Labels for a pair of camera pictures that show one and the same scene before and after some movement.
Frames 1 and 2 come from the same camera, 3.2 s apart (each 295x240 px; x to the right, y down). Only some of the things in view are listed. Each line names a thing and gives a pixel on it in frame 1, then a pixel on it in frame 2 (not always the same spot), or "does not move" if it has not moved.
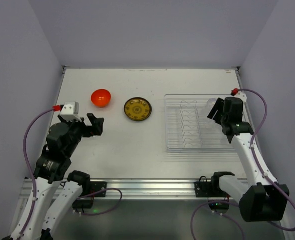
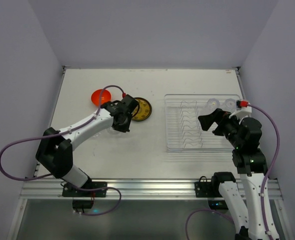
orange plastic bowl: [101, 98] does not move
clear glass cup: [209, 104] does not move
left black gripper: [88, 127] -> [124, 125]
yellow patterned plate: [138, 109] does not move
